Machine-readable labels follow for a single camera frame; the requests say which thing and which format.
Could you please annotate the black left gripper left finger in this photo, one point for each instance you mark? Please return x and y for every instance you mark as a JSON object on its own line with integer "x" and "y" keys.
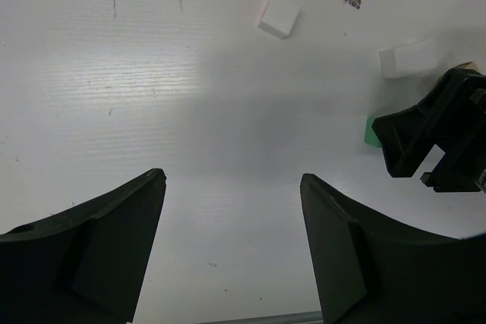
{"x": 86, "y": 264}

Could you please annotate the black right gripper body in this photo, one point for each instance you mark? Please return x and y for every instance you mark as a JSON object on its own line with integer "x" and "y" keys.
{"x": 460, "y": 133}

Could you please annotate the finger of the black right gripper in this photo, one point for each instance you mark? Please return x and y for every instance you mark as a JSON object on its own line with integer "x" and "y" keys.
{"x": 406, "y": 137}

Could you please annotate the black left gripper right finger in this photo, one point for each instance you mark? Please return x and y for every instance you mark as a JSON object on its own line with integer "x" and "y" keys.
{"x": 370, "y": 268}

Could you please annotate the light green wood block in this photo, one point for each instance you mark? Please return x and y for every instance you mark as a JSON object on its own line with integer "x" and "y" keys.
{"x": 370, "y": 137}

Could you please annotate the white notched wood block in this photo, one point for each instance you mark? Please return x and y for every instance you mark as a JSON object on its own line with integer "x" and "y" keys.
{"x": 409, "y": 59}

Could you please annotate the white lettered wood block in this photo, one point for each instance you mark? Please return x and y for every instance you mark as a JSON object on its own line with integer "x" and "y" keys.
{"x": 278, "y": 18}

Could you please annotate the aluminium front rail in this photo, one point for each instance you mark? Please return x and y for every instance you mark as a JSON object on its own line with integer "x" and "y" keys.
{"x": 292, "y": 318}

